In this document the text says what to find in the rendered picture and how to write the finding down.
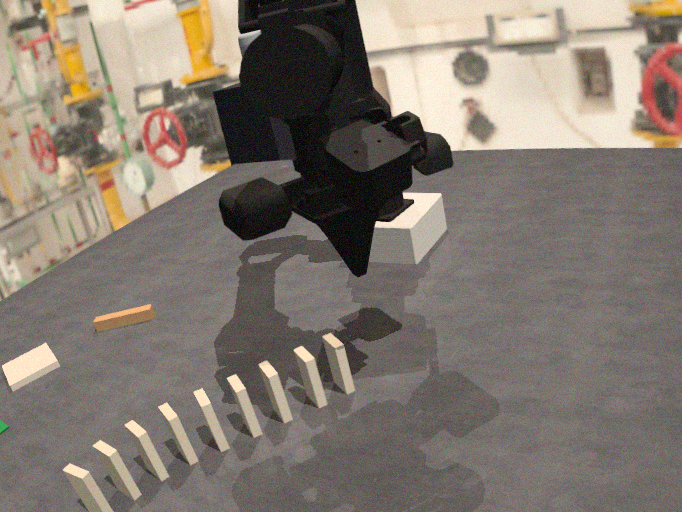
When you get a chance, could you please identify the orange rectangular block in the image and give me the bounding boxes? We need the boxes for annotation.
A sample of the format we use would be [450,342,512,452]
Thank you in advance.
[94,304,155,332]

